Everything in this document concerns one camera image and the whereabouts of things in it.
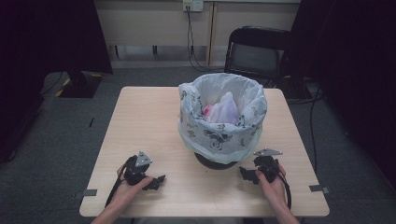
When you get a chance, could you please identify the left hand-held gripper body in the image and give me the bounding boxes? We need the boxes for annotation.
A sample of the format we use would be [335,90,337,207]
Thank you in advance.
[123,151,154,187]

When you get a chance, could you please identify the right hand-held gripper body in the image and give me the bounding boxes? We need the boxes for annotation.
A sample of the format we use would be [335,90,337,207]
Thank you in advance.
[252,147,284,184]

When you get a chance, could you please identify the black mesh trash bin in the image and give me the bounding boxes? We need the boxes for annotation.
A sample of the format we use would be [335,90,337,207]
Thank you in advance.
[193,151,240,171]

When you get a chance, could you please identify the white printed trash bag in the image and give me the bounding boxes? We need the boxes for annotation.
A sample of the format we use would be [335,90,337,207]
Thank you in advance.
[177,72,269,165]

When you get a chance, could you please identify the person's left hand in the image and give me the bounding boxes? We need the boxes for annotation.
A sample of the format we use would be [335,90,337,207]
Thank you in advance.
[108,164,154,213]

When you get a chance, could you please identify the person's right hand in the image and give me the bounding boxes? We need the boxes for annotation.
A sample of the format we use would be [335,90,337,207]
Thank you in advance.
[255,163,290,210]

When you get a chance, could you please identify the grey tape piece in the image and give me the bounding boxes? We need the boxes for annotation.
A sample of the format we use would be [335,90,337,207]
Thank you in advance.
[74,188,98,200]
[308,184,332,195]

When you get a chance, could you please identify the lavender plastic bag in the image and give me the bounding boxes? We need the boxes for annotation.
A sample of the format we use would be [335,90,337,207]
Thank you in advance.
[207,91,240,126]

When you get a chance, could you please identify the pink wrapper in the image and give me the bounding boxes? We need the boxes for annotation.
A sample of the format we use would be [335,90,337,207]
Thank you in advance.
[202,104,215,121]

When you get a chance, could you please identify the black stand base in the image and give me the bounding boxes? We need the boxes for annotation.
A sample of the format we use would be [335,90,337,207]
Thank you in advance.
[57,69,104,99]

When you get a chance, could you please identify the black folding chair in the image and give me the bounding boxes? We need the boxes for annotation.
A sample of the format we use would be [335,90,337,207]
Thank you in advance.
[223,25,293,89]

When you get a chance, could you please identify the beige wooden cabinet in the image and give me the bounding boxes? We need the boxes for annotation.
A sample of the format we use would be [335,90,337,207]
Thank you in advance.
[93,0,302,68]

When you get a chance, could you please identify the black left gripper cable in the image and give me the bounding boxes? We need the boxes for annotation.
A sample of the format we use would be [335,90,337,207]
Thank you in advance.
[104,154,138,208]

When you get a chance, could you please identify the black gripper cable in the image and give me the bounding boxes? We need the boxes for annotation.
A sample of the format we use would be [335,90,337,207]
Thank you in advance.
[273,167,293,210]
[104,154,138,208]

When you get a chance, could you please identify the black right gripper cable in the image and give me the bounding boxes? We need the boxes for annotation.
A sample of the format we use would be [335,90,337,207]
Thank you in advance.
[273,167,293,210]

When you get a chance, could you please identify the black floor cable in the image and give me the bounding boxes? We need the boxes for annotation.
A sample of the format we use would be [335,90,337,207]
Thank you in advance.
[286,76,325,174]

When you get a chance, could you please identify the black power cable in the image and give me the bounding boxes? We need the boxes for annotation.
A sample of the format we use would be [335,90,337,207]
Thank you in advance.
[185,5,226,75]

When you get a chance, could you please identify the white wall socket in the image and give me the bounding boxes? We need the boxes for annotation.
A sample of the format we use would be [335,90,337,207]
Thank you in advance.
[182,0,205,13]

